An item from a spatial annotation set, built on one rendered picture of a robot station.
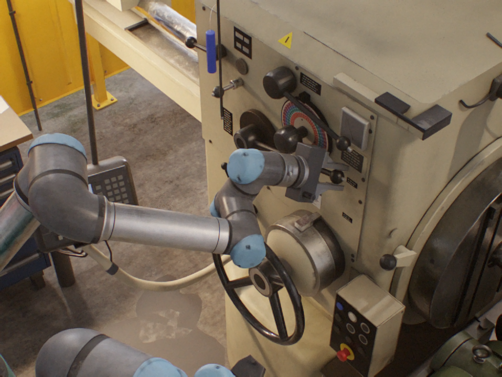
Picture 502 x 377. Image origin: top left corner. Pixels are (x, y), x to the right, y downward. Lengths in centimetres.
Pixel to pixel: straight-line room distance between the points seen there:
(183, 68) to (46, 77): 175
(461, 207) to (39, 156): 105
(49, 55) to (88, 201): 310
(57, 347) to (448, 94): 102
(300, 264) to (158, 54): 132
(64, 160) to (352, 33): 77
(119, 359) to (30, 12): 343
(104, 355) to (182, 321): 251
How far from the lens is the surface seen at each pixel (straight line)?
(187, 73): 292
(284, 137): 184
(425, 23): 194
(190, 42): 213
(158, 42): 311
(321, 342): 277
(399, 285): 206
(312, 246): 200
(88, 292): 375
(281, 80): 183
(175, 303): 364
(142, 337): 354
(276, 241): 206
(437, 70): 178
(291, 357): 278
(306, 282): 205
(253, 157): 159
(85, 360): 108
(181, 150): 441
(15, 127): 319
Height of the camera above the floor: 286
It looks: 44 degrees down
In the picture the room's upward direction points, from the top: straight up
